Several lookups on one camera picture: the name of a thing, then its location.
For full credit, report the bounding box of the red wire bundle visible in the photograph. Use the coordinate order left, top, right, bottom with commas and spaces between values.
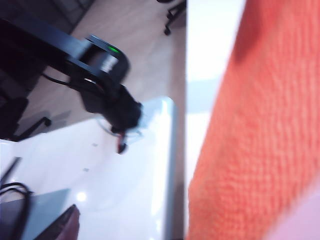
109, 124, 141, 155

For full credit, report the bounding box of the white glossy robot platform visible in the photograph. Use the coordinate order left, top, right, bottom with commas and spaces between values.
0, 96, 177, 240

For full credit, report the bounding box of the black cable on platform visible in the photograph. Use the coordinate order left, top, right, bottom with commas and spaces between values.
0, 181, 33, 240

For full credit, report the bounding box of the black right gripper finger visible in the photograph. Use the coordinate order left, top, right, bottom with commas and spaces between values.
48, 203, 81, 240

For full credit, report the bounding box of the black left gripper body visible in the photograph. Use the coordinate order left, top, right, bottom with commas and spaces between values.
82, 83, 145, 133

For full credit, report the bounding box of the orange microfibre cloth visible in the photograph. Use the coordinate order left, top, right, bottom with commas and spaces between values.
187, 0, 320, 240

